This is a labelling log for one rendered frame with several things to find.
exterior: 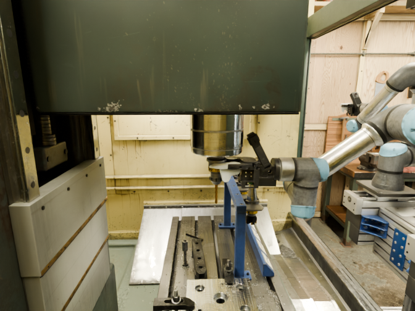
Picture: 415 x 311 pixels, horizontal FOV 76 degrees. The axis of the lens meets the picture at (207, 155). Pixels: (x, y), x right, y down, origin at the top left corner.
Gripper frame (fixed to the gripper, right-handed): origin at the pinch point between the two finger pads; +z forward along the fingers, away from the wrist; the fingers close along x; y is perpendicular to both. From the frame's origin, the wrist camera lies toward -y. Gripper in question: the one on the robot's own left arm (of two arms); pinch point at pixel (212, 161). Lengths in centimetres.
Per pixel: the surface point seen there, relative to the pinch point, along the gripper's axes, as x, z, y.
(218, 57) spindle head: -12.5, 0.2, -28.8
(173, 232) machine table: 57, 17, 55
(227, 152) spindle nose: -7.4, -3.5, -4.7
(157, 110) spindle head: -12.4, 14.7, -16.1
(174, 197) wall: 101, 20, 52
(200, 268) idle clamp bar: 15, 3, 48
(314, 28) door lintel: 89, -64, -60
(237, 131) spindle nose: -5.7, -6.2, -10.4
